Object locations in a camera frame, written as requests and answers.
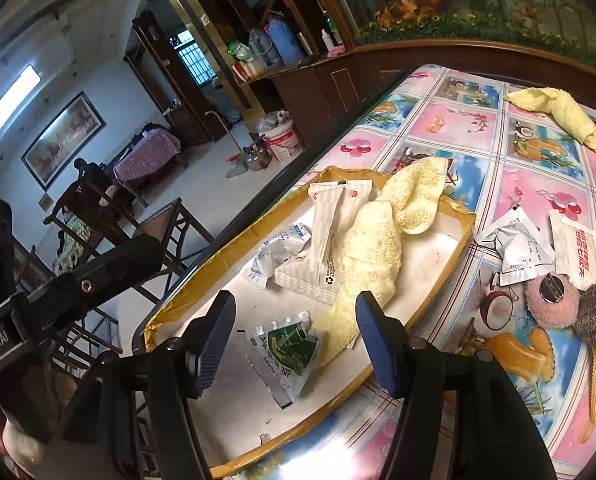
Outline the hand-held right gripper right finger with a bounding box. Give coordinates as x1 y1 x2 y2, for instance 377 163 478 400
355 291 559 480

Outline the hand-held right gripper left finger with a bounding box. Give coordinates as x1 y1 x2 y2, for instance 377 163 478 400
43 290 238 480

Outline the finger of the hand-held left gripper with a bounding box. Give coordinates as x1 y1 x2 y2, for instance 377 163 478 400
8 234 165 341

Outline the shallow cardboard box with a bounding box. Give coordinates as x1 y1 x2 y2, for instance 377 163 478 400
133 165 479 478

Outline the pale yellow towel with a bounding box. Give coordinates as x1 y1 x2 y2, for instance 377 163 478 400
310 156 451 371
503 86 596 166

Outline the blue white packet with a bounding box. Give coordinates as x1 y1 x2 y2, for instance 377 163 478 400
248 222 313 291

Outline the long white packet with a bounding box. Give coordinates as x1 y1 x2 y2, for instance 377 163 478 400
308 180 374 266

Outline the pink plush toy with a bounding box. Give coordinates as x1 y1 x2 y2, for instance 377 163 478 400
524 271 581 331

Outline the white silver packet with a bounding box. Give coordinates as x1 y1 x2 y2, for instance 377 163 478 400
474 206 541 261
498 227 559 288

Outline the white packet red print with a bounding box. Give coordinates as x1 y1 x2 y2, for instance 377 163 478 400
548 208 596 291

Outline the wooden bench green cushion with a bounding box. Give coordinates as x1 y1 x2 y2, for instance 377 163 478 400
52 210 96 273

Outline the wooden chair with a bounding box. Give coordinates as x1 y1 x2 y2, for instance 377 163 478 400
43 180 214 306

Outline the black bundle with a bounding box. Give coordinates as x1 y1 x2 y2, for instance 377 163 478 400
73 157 109 196

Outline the table with pink cloth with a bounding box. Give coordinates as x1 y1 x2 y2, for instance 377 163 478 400
113 127 181 186

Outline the metal kettle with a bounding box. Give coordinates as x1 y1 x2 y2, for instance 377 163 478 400
240 145 273 171

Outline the ceiling light panel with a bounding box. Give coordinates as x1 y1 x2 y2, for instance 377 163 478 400
0 64 41 133

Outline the white plastic bucket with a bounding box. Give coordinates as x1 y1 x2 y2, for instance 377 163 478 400
258 110 306 161

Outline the barred window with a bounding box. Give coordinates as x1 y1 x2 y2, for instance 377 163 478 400
170 27 216 88

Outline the printed fruit tablecloth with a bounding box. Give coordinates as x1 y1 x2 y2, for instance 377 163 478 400
198 64 596 480

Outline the red white box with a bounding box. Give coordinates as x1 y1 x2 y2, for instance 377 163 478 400
233 57 269 81

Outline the dark wooden counter cabinet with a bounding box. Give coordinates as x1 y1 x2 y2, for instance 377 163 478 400
233 42 404 136

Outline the clear water jug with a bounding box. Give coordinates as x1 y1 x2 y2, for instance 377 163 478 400
248 29 274 66

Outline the blue thermos flask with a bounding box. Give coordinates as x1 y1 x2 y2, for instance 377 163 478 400
264 15 306 66

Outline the artificial flower display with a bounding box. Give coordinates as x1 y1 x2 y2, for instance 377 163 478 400
318 0 596 76

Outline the framed wall painting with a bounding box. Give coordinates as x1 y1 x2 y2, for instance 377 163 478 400
20 91 106 191

